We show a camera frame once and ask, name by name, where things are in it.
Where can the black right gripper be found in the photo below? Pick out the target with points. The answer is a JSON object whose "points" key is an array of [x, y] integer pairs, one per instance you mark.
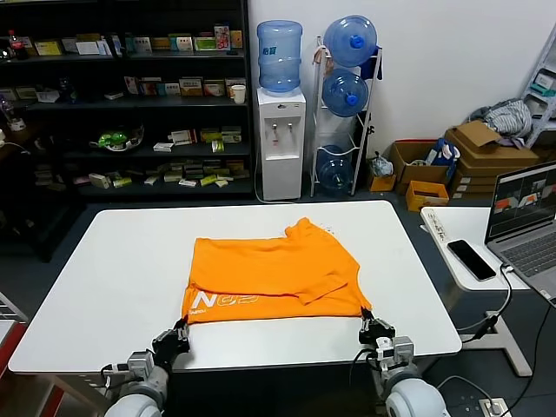
{"points": [[369, 344]]}

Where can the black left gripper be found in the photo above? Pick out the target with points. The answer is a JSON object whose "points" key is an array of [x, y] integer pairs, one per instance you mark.
{"points": [[167, 354]]}

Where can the orange t-shirt with white print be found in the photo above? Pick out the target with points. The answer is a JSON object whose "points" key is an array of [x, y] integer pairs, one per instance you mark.
{"points": [[269, 269]]}

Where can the grey striped clothes pile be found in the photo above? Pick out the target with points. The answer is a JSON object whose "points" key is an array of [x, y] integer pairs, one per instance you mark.
{"points": [[508, 115]]}

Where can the black smartphone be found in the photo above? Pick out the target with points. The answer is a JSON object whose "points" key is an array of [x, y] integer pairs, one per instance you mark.
{"points": [[471, 260]]}

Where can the white power strip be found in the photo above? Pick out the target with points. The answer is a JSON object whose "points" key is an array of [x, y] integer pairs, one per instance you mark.
{"points": [[435, 225]]}

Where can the orange cardboard box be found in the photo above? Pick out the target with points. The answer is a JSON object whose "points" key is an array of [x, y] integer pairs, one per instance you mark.
{"points": [[428, 203]]}

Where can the white side table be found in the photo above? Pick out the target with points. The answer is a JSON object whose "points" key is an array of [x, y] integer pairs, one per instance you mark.
{"points": [[467, 223]]}

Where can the floor power socket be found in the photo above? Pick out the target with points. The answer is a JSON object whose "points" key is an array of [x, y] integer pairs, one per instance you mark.
{"points": [[493, 406]]}

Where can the small orange box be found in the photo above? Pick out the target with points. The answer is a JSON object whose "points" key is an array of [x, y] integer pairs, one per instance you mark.
{"points": [[382, 184]]}

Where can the flat white medicine box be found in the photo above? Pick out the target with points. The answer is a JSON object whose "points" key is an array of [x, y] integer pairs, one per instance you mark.
{"points": [[163, 147], [187, 183]]}

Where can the yellow green medicine box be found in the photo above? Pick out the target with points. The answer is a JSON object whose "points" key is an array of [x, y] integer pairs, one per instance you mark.
{"points": [[209, 180], [210, 135]]}

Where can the white plastic bag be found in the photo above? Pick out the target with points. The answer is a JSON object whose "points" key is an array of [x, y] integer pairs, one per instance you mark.
{"points": [[381, 166]]}

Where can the open brown cardboard box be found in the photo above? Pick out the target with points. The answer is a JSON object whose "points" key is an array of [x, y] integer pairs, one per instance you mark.
{"points": [[423, 174]]}

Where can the white metal cart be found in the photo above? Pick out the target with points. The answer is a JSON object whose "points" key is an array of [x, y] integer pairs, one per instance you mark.
{"points": [[11, 310]]}

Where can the flat labelled cardboard box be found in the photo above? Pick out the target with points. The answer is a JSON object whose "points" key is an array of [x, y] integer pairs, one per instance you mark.
{"points": [[482, 178], [478, 193]]}

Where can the white water dispenser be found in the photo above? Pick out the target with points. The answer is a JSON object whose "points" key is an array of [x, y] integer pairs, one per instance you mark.
{"points": [[280, 174]]}

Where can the blue white package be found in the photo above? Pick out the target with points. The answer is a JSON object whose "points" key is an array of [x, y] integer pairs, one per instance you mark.
{"points": [[445, 152]]}

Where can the silver laptop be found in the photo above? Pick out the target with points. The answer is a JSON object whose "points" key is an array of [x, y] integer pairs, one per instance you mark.
{"points": [[521, 204]]}

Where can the white box with red print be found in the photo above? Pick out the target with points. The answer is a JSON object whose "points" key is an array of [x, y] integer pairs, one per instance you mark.
{"points": [[183, 137]]}

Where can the bowl of green items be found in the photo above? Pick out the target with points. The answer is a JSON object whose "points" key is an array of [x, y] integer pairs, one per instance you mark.
{"points": [[114, 140]]}

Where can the large brown cardboard box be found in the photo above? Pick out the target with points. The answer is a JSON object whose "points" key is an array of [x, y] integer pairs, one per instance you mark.
{"points": [[499, 164]]}

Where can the cardboard box with open flap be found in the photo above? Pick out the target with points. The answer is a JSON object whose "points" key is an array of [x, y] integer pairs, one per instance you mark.
{"points": [[478, 132]]}

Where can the black shelving unit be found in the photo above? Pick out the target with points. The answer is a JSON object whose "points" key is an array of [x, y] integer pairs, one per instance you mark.
{"points": [[143, 115]]}

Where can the white teal medicine box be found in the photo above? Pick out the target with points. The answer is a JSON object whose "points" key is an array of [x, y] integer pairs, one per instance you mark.
{"points": [[170, 90], [180, 43]]}

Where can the small flat white box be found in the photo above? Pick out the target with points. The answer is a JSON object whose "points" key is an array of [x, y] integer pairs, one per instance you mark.
{"points": [[114, 96]]}

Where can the orange yellow medicine box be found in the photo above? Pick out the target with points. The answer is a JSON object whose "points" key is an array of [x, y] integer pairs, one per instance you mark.
{"points": [[191, 88]]}

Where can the white paper cup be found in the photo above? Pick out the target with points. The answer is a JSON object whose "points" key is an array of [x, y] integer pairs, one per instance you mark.
{"points": [[238, 94]]}

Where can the red white medicine box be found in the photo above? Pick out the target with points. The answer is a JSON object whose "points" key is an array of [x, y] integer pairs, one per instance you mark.
{"points": [[147, 88], [213, 89]]}

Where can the white purple medicine box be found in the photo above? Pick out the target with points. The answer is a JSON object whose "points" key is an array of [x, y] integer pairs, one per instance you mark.
{"points": [[131, 85]]}

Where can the white metal storage rack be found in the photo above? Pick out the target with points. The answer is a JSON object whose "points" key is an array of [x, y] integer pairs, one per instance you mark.
{"points": [[543, 123]]}

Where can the dark blue bottle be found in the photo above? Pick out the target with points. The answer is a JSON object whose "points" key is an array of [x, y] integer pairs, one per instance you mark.
{"points": [[68, 91]]}

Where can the pink cloth strip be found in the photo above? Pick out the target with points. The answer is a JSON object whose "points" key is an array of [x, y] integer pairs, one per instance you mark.
{"points": [[323, 58]]}

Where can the blue water jug with label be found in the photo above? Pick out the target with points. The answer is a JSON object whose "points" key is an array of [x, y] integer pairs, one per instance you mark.
{"points": [[280, 65]]}

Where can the tall pink colourful box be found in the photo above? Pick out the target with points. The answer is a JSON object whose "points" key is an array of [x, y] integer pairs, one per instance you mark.
{"points": [[222, 38]]}

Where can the small yellow box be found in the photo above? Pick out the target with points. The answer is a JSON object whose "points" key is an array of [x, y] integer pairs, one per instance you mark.
{"points": [[236, 39]]}

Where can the cola bottle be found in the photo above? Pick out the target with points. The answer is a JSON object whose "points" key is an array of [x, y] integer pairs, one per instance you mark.
{"points": [[16, 45]]}

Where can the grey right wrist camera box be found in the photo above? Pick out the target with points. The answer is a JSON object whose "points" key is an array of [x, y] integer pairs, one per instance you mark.
{"points": [[401, 347]]}

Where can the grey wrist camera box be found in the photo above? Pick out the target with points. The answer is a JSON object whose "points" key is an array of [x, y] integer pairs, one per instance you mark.
{"points": [[401, 347], [139, 364]]}

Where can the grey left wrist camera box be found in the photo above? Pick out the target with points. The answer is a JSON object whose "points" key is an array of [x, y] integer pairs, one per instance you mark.
{"points": [[139, 364]]}

